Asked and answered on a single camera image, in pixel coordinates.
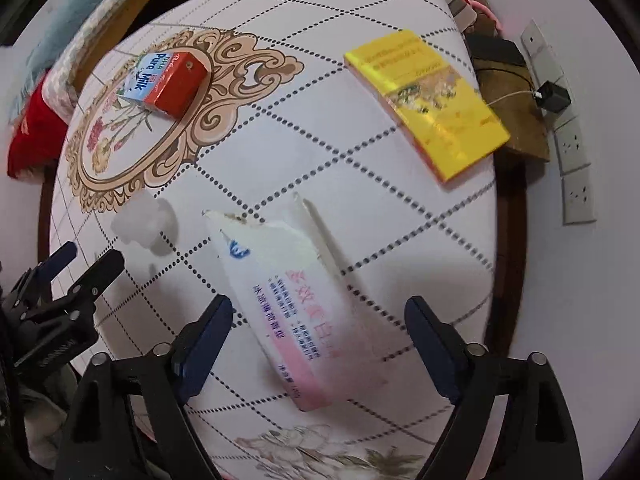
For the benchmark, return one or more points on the red blanket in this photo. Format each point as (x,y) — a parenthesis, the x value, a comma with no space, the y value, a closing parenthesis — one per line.
(35,135)

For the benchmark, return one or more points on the printed white tablecloth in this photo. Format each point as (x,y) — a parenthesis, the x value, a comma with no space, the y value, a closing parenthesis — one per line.
(310,160)

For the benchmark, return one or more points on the white pink box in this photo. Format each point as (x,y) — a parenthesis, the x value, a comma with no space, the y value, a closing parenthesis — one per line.
(300,310)

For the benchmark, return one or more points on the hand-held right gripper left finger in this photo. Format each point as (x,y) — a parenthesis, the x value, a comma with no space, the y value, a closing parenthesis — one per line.
(200,345)

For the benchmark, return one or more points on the small black box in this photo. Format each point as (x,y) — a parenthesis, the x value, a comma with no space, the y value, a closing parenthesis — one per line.
(492,50)

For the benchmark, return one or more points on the black charger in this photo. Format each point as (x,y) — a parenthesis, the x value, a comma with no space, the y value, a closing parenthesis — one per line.
(552,97)

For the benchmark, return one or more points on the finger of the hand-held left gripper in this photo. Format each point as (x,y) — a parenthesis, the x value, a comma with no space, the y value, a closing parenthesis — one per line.
(100,272)
(57,261)

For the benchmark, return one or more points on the grey wall socket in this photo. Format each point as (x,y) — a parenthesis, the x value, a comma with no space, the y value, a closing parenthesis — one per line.
(572,142)
(531,35)
(547,67)
(580,195)

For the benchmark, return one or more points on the yellow packet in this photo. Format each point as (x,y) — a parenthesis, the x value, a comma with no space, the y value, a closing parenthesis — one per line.
(430,105)

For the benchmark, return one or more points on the teal quilt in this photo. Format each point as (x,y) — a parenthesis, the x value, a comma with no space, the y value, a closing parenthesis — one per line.
(55,30)

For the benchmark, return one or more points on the blue red milk carton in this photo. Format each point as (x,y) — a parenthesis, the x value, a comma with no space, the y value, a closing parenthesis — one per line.
(170,85)

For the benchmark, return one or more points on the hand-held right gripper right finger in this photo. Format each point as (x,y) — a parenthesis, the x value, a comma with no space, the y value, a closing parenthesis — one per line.
(435,345)

